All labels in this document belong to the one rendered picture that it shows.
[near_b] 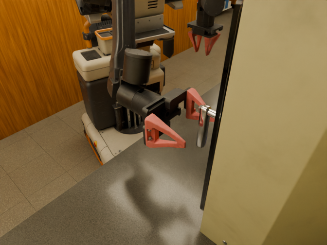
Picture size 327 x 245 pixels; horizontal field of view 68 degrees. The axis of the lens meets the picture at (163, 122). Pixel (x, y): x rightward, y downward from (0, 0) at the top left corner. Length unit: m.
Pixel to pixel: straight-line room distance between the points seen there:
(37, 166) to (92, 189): 1.51
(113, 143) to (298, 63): 1.52
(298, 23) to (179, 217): 0.45
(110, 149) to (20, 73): 1.06
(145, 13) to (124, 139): 0.85
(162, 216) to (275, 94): 0.39
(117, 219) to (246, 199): 0.30
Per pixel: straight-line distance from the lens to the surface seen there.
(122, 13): 0.62
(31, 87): 2.41
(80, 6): 1.18
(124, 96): 0.52
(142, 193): 0.61
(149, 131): 0.43
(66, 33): 2.42
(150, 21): 1.26
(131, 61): 0.50
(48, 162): 2.13
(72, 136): 2.28
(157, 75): 1.38
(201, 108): 0.41
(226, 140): 0.35
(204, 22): 0.84
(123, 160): 0.68
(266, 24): 0.26
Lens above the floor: 1.44
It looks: 39 degrees down
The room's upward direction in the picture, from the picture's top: straight up
